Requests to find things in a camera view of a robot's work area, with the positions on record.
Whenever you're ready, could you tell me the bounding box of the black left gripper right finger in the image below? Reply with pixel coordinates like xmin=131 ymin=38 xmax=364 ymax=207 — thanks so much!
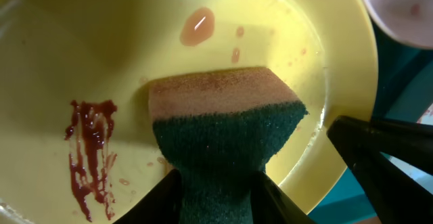
xmin=252 ymin=172 xmax=315 ymax=224

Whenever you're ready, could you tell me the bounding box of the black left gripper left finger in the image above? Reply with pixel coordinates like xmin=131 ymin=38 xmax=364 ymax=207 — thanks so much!
xmin=114 ymin=169 xmax=183 ymax=224

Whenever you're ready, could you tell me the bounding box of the white plate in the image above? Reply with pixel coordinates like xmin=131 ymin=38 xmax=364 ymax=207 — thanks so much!
xmin=363 ymin=0 xmax=432 ymax=49

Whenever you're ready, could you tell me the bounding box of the teal serving tray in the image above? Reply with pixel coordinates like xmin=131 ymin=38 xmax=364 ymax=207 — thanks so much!
xmin=307 ymin=26 xmax=432 ymax=223

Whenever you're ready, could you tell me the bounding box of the light blue plate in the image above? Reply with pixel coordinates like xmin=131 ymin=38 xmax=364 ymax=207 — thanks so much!
xmin=386 ymin=105 xmax=432 ymax=193

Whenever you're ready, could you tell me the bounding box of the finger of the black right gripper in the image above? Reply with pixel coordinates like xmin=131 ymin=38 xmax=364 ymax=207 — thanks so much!
xmin=327 ymin=116 xmax=432 ymax=223

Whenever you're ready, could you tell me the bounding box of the green and pink sponge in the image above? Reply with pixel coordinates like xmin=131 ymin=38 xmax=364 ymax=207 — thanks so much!
xmin=148 ymin=67 xmax=308 ymax=223

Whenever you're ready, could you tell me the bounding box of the yellow-green plate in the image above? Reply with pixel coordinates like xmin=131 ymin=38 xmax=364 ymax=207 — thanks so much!
xmin=1 ymin=0 xmax=378 ymax=223

